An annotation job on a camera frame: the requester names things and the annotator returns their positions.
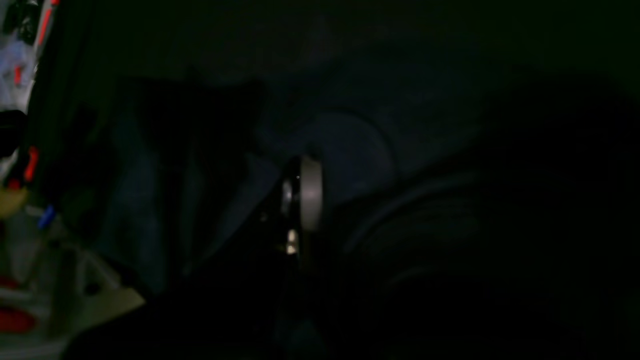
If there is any blue clamp far right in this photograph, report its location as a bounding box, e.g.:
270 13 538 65
37 205 57 230

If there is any red clamp far right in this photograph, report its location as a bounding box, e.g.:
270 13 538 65
4 146 40 191

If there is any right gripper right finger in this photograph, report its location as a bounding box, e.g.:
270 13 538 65
323 171 639 360

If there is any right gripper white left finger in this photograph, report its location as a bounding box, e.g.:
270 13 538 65
279 155 324 260

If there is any dark grey t-shirt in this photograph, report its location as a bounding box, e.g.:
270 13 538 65
58 0 639 297

